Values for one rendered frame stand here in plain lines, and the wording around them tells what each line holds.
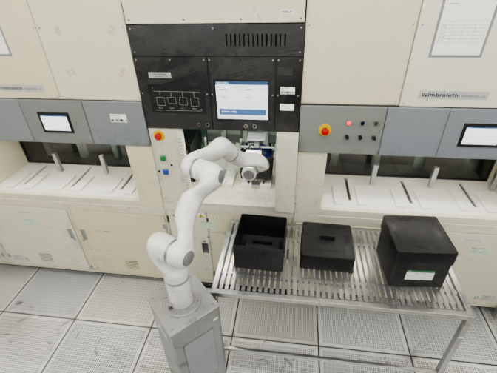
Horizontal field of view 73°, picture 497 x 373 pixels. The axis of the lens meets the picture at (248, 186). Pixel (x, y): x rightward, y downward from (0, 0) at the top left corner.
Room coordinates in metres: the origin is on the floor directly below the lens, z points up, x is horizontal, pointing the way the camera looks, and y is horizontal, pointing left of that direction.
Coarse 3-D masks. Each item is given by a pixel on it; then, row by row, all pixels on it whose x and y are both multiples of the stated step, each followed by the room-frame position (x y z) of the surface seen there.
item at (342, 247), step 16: (304, 224) 1.55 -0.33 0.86; (320, 224) 1.54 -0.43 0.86; (336, 224) 1.54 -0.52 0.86; (304, 240) 1.41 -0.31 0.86; (320, 240) 1.41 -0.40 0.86; (336, 240) 1.40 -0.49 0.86; (352, 240) 1.40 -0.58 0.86; (304, 256) 1.30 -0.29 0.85; (320, 256) 1.28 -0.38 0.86; (336, 256) 1.28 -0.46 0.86; (352, 256) 1.27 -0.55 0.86; (352, 272) 1.25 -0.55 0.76
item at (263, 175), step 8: (248, 136) 2.04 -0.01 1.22; (256, 136) 2.04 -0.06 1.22; (264, 136) 2.03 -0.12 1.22; (256, 144) 2.02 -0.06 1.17; (272, 144) 2.09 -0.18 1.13; (272, 152) 1.99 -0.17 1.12; (272, 160) 2.06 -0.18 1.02; (240, 168) 1.96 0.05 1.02; (272, 168) 2.00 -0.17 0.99; (256, 176) 1.95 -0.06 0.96; (264, 176) 1.94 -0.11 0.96
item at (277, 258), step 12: (252, 216) 1.57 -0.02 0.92; (264, 216) 1.56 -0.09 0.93; (276, 216) 1.55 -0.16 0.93; (240, 228) 1.52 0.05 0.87; (252, 228) 1.57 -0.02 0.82; (264, 228) 1.56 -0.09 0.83; (276, 228) 1.54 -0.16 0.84; (240, 240) 1.51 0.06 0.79; (252, 240) 1.52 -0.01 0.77; (264, 240) 1.52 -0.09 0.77; (276, 240) 1.52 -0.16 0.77; (240, 252) 1.31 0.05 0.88; (252, 252) 1.30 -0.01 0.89; (264, 252) 1.28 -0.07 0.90; (276, 252) 1.27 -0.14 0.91; (240, 264) 1.31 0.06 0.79; (252, 264) 1.30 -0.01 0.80; (264, 264) 1.28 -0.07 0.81; (276, 264) 1.27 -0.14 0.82
